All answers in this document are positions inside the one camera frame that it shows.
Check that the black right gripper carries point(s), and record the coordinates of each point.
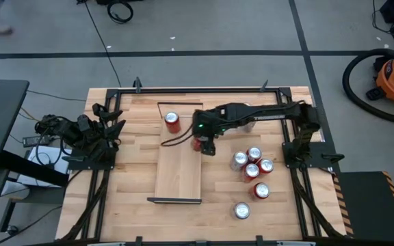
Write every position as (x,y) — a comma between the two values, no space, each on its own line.
(207,123)

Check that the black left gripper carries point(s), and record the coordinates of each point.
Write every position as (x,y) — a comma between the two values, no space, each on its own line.
(98,130)

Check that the red Coca-Cola can black script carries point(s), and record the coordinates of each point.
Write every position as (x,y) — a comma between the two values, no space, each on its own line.
(195,144)

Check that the silver Diet Coke can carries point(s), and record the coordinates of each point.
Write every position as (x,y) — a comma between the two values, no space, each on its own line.
(242,210)
(240,158)

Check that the red Coca-Cola Star Wars can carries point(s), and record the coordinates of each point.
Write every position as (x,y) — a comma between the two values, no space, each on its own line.
(172,118)

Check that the red Fanta strawberry can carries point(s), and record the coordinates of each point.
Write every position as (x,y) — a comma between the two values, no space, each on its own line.
(266,165)
(262,190)
(251,171)
(254,153)

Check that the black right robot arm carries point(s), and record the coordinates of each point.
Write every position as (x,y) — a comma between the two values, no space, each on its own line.
(269,114)

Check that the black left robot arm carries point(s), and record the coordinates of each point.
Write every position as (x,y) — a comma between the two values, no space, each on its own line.
(67,131)

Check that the white flat box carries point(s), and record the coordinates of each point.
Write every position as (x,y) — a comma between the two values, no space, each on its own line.
(55,164)

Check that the black power adapter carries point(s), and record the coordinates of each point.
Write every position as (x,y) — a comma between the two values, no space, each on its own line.
(34,140)

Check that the black floor box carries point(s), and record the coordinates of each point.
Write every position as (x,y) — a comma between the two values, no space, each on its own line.
(118,1)

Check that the black platform hazard-striped edges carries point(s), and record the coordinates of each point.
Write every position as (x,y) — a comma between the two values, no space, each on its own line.
(371,208)

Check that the wooden shelf black metal frame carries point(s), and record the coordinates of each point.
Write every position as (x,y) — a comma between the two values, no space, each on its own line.
(180,171)

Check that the black aluminium table frame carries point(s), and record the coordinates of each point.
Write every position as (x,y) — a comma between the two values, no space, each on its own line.
(197,90)

